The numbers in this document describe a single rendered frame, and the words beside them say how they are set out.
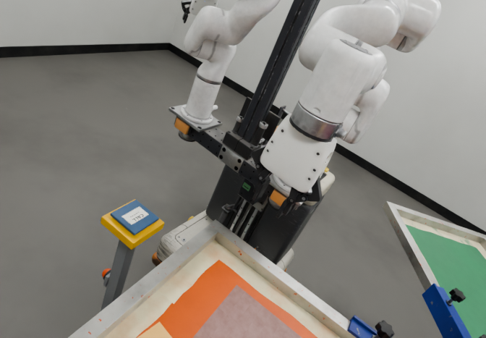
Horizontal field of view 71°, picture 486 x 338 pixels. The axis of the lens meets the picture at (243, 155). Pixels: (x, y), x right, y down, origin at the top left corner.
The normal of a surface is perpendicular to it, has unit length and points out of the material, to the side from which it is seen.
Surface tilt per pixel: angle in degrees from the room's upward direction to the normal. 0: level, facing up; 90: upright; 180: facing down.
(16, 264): 0
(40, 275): 0
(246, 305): 0
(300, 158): 90
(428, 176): 90
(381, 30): 108
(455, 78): 90
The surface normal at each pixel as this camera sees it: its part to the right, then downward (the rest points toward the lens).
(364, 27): -0.08, 0.76
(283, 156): -0.56, 0.28
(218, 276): 0.36, -0.80
